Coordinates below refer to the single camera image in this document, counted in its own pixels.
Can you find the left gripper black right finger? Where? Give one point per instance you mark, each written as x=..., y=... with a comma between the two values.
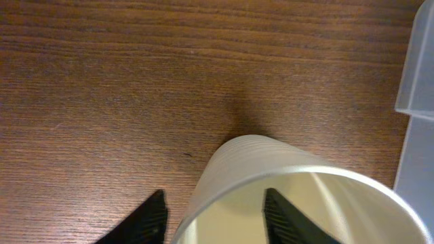
x=287, y=225

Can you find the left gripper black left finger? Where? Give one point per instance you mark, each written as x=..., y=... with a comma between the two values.
x=145, y=225

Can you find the cream cup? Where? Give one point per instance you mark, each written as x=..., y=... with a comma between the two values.
x=226, y=206

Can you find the clear plastic storage bin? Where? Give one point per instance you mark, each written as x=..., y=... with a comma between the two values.
x=414, y=179

